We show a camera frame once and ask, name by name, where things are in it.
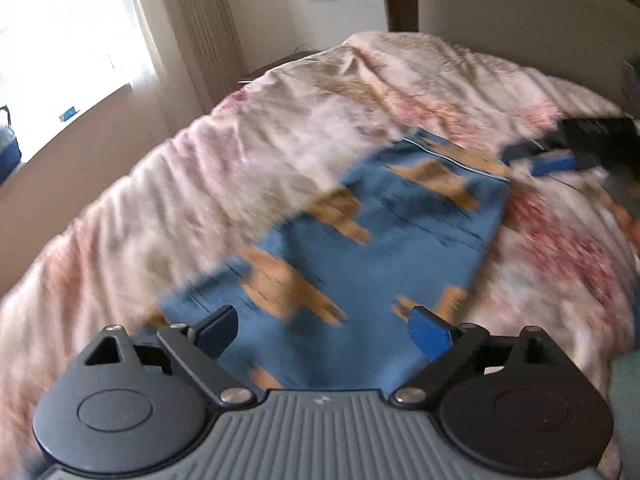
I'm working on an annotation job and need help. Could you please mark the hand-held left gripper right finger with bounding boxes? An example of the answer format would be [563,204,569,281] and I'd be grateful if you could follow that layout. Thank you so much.
[391,305,559,409]

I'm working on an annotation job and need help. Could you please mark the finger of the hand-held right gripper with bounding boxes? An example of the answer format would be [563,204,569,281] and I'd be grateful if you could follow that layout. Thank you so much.
[501,136,567,162]
[529,154,603,178]

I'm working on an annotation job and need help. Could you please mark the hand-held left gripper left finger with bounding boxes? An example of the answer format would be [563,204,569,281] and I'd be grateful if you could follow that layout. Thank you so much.
[82,306,257,407]

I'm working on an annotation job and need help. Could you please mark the blue orange-printed pants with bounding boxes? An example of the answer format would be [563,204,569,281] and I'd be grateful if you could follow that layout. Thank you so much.
[145,127,513,393]

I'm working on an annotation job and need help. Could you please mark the beige padded headboard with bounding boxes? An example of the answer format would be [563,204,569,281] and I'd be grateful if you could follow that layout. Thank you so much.
[416,0,640,111]

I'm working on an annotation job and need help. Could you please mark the pink floral blanket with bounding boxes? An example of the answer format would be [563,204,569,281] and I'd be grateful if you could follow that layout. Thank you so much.
[0,30,640,480]

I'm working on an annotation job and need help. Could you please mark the dark blue backpack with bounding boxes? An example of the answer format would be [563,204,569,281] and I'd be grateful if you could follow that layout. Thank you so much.
[0,105,24,184]

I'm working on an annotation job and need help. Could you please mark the beige pleated curtain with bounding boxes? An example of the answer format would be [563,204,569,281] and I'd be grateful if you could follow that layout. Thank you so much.
[125,0,251,113]

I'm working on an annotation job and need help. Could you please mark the bright window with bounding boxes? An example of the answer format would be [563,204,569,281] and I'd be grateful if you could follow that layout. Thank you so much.
[0,0,153,163]

